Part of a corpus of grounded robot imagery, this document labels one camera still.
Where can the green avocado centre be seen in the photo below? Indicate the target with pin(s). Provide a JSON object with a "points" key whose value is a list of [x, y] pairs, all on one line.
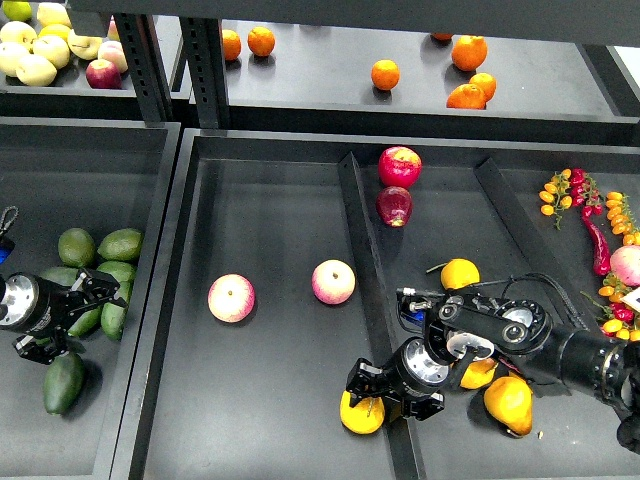
{"points": [[121, 271]]}

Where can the red cherry tomato bunch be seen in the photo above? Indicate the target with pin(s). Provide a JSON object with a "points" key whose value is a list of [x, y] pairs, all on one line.
{"points": [[585, 193]]}

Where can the black upper left shelf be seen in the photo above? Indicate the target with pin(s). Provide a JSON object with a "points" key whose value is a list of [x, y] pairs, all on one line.
{"points": [[70, 96]]}

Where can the red apple on shelf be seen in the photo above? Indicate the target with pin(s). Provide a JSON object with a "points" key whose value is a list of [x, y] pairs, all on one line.
{"points": [[103, 74]]}

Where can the green avocado bottom left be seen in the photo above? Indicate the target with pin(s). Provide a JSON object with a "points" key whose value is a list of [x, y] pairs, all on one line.
{"points": [[62, 275]]}

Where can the black middle tray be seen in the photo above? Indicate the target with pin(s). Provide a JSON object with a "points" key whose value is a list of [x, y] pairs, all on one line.
{"points": [[259, 398]]}

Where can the pale yellow apple with stem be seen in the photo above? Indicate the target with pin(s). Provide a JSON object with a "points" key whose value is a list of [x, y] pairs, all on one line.
{"points": [[84, 47]]}

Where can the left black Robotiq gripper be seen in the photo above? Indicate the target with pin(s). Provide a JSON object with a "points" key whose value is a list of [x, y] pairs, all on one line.
{"points": [[35, 307]]}

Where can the green avocado middle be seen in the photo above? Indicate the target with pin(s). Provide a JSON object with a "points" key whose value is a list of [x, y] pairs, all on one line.
{"points": [[86, 323]]}

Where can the dark green avocado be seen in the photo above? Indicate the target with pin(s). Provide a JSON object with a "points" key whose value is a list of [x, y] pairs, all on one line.
{"points": [[63, 383]]}

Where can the white label card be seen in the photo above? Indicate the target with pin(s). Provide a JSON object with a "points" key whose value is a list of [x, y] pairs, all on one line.
{"points": [[631, 298]]}

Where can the green avocado top left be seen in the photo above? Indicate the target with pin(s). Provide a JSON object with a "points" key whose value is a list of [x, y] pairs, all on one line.
{"points": [[76, 248]]}

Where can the round yellow pear with stem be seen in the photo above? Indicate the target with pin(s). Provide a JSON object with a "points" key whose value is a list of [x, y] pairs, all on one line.
{"points": [[456, 273]]}

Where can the black left tray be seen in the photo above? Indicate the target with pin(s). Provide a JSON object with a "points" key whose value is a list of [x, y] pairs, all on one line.
{"points": [[101, 176]]}

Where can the black shelf post left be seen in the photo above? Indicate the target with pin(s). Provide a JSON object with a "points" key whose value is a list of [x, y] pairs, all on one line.
{"points": [[145, 66]]}

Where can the pale yellow apple front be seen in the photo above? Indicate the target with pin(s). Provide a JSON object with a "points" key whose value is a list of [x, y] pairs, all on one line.
{"points": [[35, 70]]}

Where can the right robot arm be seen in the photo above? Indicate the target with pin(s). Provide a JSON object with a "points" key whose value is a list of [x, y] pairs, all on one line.
{"points": [[460, 326]]}

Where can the black tray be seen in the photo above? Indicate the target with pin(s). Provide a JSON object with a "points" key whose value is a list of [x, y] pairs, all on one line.
{"points": [[259, 398], [101, 176]]}

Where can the pale yellow apple far left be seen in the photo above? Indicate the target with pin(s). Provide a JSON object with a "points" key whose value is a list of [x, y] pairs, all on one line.
{"points": [[10, 55]]}

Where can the orange cherry tomato bunch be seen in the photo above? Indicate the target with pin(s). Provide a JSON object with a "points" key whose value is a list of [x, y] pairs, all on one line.
{"points": [[555, 197]]}

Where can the pale pink apple on shelf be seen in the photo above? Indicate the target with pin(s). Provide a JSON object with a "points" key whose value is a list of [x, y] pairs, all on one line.
{"points": [[113, 52]]}

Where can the pink apple left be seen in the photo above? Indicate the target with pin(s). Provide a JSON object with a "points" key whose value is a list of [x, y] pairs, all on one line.
{"points": [[231, 298]]}

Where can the red chili pepper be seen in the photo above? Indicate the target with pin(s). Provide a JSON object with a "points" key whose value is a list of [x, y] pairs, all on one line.
{"points": [[601, 253]]}

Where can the black tray divider left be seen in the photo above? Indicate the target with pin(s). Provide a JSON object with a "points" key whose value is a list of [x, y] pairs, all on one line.
{"points": [[405, 455]]}

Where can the bright red apple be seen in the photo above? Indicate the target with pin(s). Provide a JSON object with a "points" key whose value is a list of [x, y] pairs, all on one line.
{"points": [[399, 166]]}

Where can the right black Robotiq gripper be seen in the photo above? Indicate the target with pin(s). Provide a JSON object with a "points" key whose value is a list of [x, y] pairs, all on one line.
{"points": [[412, 375]]}

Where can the black shelf post right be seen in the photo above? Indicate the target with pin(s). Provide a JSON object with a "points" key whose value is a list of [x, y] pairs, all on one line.
{"points": [[203, 46]]}

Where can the pink apple at right edge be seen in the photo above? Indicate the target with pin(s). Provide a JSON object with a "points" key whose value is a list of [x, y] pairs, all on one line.
{"points": [[625, 264]]}

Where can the green avocado top right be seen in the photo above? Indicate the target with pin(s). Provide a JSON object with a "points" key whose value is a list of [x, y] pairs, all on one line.
{"points": [[121, 245]]}

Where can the dark red apple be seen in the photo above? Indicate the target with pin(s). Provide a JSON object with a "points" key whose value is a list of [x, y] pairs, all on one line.
{"points": [[394, 206]]}

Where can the pale yellow apple middle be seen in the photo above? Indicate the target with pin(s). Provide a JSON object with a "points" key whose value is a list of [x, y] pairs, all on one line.
{"points": [[54, 49]]}

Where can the green avocado right lower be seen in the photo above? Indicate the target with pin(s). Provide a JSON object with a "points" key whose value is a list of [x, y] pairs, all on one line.
{"points": [[113, 316]]}

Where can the black shelf post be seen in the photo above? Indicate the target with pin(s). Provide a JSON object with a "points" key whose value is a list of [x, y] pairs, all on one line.
{"points": [[145, 66], [203, 46]]}

